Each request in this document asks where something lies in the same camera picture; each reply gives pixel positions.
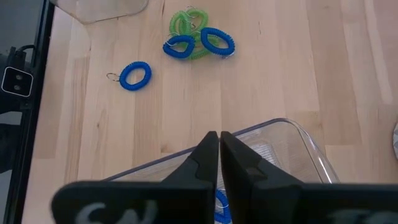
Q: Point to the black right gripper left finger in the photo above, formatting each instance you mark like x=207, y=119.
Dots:
x=140, y=202

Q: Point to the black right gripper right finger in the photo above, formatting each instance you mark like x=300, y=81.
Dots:
x=280, y=202

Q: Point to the clear plastic bin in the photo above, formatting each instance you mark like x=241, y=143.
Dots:
x=102, y=9
x=280, y=149

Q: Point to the potted succulent, patterned white pot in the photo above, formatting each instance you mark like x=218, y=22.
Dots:
x=395, y=140

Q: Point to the black aluminium table frame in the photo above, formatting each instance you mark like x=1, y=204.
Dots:
x=26, y=140

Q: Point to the black table-level camera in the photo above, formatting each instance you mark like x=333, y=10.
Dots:
x=17, y=81

